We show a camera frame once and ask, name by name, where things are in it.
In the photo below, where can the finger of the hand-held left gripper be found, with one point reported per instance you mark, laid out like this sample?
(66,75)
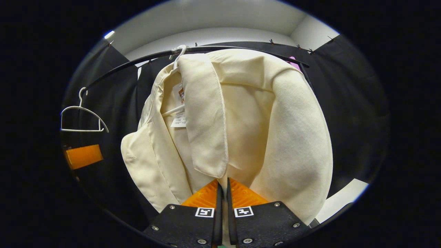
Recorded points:
(84,156)

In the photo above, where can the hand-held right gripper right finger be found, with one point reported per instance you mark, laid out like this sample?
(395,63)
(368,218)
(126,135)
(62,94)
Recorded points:
(265,224)

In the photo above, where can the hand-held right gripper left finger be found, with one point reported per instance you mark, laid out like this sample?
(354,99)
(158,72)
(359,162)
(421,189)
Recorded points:
(182,224)

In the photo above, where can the cream collared shirt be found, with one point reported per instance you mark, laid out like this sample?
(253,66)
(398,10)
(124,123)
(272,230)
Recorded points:
(248,120)

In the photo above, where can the white plastic hanger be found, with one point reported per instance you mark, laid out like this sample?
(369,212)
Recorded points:
(82,130)
(181,53)

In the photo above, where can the white flat board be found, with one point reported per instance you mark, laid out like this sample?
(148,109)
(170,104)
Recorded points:
(341,199)

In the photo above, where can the ceiling light panel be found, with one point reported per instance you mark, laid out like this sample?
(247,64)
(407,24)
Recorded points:
(109,34)

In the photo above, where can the black backdrop cloth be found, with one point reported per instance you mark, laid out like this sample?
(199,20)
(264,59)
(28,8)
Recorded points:
(351,103)

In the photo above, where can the black clothes rail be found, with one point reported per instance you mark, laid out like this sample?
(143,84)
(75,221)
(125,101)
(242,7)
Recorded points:
(158,54)

